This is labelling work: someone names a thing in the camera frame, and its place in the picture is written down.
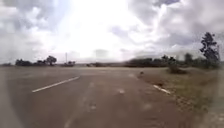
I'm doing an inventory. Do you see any row of bushes and trees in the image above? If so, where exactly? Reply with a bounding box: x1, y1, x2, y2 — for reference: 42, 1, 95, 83
124, 53, 201, 69

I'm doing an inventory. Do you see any grey asphalt road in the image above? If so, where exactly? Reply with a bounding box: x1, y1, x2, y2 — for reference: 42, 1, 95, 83
0, 66, 201, 128

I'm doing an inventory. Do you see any white road edge line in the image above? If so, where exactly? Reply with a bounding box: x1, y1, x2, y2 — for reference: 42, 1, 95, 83
152, 84, 172, 95

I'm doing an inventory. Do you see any white dashed centre line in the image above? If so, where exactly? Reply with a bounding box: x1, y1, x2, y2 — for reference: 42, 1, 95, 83
31, 75, 81, 94

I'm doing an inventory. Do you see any cluster of distant trees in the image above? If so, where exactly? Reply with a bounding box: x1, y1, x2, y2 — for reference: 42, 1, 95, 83
14, 55, 58, 67

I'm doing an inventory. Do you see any low dark bush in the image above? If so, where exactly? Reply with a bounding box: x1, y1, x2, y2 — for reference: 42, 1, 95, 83
167, 63, 189, 75

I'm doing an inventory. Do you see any dry grass verge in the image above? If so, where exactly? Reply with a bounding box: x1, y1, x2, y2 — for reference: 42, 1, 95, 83
136, 66, 224, 128

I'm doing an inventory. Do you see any tall leafy tree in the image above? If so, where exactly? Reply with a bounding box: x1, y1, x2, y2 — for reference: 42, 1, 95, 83
199, 31, 221, 70

